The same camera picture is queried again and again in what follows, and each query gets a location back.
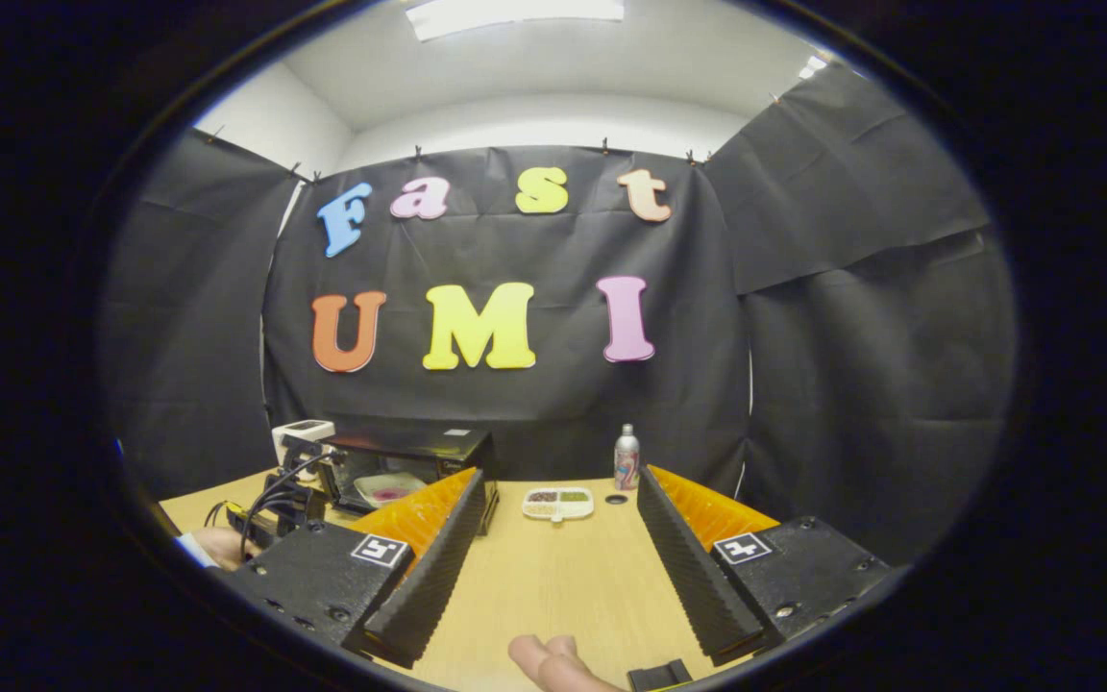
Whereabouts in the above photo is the white plate of pink food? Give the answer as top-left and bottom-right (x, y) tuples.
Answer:
(354, 471), (428, 508)

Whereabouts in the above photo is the white divided snack tray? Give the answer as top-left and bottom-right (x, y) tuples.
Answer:
(522, 486), (596, 524)

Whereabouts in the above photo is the white toaster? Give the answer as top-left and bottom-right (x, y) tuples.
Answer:
(272, 419), (335, 467)

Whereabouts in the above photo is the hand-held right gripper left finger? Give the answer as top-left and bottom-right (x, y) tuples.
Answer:
(227, 467), (487, 669)

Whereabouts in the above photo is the black electric oven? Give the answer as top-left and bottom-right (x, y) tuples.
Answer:
(318, 428), (500, 534)

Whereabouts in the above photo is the large ceiling light panel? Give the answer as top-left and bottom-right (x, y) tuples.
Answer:
(405, 0), (627, 42)

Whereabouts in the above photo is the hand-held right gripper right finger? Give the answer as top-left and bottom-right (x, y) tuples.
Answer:
(637, 464), (893, 666)

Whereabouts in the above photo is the silver bottle with printed label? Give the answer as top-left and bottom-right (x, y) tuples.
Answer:
(613, 423), (642, 492)

